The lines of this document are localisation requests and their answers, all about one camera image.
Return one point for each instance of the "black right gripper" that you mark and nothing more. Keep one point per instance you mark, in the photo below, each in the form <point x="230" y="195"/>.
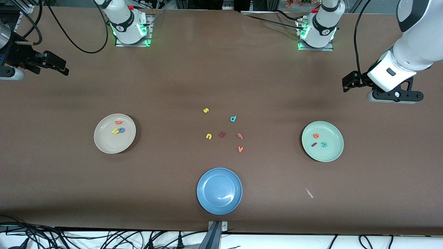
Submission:
<point x="17" y="55"/>

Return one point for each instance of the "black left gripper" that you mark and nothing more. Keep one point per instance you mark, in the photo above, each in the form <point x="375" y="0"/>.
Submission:
<point x="362" y="80"/>

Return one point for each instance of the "yellow foam letter h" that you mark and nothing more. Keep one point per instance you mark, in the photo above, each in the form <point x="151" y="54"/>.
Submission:
<point x="114" y="131"/>

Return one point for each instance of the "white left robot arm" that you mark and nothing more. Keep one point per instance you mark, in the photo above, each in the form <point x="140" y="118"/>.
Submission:
<point x="412" y="52"/>

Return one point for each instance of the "light green plate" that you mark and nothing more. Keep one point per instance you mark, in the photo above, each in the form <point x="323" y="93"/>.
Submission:
<point x="328" y="154"/>

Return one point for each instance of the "orange brown flower bunch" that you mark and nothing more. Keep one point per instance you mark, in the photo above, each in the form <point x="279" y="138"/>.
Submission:
<point x="294" y="3"/>

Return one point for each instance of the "beige brown plate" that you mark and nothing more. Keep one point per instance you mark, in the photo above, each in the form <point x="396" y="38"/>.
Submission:
<point x="110" y="143"/>

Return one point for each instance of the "small white paper scrap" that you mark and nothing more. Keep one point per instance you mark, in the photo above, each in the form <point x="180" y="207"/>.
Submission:
<point x="309" y="193"/>

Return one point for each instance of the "brown table cover mat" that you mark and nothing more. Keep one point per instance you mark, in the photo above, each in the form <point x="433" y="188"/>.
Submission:
<point x="221" y="69"/>

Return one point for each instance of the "dark red foam letter k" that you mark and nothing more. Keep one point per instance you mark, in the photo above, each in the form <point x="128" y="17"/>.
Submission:
<point x="222" y="135"/>

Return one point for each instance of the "blue plate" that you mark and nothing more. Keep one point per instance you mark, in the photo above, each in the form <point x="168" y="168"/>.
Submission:
<point x="219" y="192"/>

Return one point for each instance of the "black power plug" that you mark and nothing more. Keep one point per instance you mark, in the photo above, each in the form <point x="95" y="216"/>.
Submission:
<point x="151" y="244"/>
<point x="180" y="242"/>

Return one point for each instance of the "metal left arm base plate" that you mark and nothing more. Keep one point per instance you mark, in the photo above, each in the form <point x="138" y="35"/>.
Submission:
<point x="315" y="49"/>

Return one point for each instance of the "silver aluminium frame profile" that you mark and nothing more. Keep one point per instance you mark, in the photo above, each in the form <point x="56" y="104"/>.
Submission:
<point x="26" y="7"/>

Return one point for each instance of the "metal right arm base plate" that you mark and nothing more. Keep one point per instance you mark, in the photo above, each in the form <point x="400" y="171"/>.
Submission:
<point x="131" y="45"/>

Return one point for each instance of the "grey metal camera mount bracket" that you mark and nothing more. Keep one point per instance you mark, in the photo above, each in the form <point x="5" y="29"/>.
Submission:
<point x="215" y="228"/>

